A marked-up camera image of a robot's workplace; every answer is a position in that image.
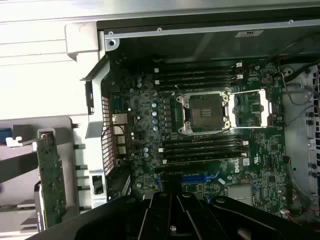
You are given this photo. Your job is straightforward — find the silver drive cage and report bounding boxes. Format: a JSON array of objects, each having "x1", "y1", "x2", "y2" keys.
[{"x1": 282, "y1": 64, "x2": 320, "y2": 197}]

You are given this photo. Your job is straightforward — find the black expansion slot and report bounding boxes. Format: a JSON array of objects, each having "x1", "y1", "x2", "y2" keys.
[{"x1": 154, "y1": 162, "x2": 209, "y2": 173}]

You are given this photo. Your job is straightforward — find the silver chipset heat sink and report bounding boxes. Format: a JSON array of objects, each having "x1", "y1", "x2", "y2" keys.
[{"x1": 226, "y1": 184, "x2": 253, "y2": 201}]

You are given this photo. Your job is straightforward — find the silver socket cover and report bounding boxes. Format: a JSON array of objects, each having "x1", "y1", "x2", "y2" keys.
[{"x1": 228, "y1": 88, "x2": 273, "y2": 128}]

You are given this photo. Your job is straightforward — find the open black PC case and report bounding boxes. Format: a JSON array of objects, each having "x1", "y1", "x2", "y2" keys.
[{"x1": 64, "y1": 6, "x2": 320, "y2": 218}]

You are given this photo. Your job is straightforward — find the thin metal locking lever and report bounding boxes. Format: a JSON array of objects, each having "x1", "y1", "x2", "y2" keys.
[{"x1": 174, "y1": 84, "x2": 188, "y2": 111}]

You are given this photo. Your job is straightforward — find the blue expansion slot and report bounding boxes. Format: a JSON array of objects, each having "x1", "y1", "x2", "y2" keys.
[{"x1": 156, "y1": 173, "x2": 222, "y2": 187}]

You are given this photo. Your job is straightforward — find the black RAM slot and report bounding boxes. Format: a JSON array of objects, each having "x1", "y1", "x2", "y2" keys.
[
  {"x1": 162, "y1": 136, "x2": 248, "y2": 147},
  {"x1": 153, "y1": 62, "x2": 244, "y2": 75},
  {"x1": 159, "y1": 142, "x2": 249, "y2": 153},
  {"x1": 162, "y1": 148, "x2": 247, "y2": 159},
  {"x1": 153, "y1": 73, "x2": 244, "y2": 86},
  {"x1": 157, "y1": 68, "x2": 238, "y2": 80},
  {"x1": 157, "y1": 79, "x2": 238, "y2": 91},
  {"x1": 161, "y1": 153, "x2": 251, "y2": 166}
]

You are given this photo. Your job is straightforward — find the CPU socket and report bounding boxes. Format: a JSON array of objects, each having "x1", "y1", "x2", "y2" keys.
[{"x1": 174, "y1": 89, "x2": 232, "y2": 135}]

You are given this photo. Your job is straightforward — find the black data wire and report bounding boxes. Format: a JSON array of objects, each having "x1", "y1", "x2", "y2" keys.
[{"x1": 281, "y1": 58, "x2": 320, "y2": 83}]

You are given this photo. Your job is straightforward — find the grey parts rack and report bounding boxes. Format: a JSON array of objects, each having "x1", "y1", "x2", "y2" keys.
[{"x1": 0, "y1": 116, "x2": 88, "y2": 240}]

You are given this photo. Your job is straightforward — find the blue disk caddy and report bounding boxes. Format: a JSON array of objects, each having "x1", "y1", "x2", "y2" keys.
[{"x1": 0, "y1": 127, "x2": 13, "y2": 139}]

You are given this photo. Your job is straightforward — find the green motherboard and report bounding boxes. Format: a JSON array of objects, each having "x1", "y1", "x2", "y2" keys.
[{"x1": 107, "y1": 58, "x2": 296, "y2": 218}]

